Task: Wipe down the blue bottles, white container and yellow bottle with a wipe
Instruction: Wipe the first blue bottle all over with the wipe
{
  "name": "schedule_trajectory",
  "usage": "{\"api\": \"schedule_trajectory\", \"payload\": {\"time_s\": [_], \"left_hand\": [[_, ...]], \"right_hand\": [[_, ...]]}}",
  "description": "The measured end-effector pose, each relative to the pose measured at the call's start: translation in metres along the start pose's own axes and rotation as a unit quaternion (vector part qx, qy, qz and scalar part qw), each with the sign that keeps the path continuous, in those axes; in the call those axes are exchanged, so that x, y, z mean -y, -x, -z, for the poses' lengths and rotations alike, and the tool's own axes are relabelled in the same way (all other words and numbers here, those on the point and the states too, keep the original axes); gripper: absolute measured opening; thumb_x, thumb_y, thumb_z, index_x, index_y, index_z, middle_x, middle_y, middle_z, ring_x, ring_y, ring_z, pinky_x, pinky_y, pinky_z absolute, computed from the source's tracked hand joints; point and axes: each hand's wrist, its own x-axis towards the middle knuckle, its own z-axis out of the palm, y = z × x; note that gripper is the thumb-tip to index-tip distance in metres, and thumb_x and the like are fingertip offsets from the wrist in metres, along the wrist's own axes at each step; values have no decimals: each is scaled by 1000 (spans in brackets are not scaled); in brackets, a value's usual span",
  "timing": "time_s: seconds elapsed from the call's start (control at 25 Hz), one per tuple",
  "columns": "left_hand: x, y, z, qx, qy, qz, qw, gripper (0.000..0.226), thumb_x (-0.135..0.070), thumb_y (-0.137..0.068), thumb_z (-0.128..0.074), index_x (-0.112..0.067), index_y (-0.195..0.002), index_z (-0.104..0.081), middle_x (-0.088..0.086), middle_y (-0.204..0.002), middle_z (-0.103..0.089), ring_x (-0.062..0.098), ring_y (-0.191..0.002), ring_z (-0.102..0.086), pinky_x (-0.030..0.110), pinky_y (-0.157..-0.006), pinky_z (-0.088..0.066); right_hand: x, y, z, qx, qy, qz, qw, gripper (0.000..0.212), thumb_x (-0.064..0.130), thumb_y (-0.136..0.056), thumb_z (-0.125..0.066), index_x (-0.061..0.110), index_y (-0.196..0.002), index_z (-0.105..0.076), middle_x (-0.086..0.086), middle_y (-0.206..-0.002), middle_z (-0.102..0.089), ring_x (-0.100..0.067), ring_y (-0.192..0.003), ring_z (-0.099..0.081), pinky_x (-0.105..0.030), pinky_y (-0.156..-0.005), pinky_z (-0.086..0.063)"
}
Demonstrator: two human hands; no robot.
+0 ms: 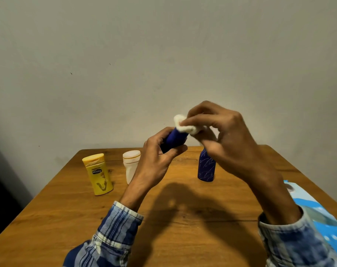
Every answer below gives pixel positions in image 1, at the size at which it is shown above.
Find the person's right hand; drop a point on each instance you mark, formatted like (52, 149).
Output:
(232, 144)

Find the person's left hand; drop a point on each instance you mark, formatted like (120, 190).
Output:
(151, 164)

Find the white bottle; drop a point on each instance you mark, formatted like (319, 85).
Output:
(131, 166)

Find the dark blue bottle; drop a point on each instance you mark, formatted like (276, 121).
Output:
(175, 139)
(206, 170)

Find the white wet wipe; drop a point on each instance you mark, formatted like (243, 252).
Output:
(181, 122)

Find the yellow bottle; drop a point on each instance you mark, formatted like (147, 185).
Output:
(99, 177)

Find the blue wet wipes pack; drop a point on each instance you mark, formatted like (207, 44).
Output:
(326, 225)

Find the person's right forearm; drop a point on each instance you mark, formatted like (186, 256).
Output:
(293, 244)

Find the person's left forearm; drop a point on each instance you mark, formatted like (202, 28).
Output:
(112, 233)

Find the wooden table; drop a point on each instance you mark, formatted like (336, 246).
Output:
(60, 219)

